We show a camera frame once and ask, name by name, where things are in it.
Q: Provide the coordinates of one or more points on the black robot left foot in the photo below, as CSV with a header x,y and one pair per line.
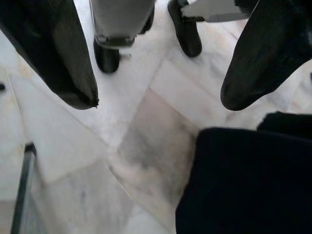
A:
x,y
187,36

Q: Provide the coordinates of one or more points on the silver robot left leg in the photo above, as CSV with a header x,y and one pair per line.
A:
x,y
209,8

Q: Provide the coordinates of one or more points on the black robot foot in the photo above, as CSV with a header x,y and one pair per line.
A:
x,y
187,36
107,61

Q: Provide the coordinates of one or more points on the silver metal clothes rack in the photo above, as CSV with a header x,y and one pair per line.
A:
x,y
23,190

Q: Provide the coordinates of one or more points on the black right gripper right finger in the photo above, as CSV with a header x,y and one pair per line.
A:
x,y
268,48

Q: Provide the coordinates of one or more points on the navy shirt white print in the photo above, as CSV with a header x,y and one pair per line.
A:
x,y
243,182

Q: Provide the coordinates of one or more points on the black robot right foot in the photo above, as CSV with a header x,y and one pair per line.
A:
x,y
107,61

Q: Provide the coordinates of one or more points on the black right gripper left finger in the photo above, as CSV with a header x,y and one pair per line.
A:
x,y
48,48

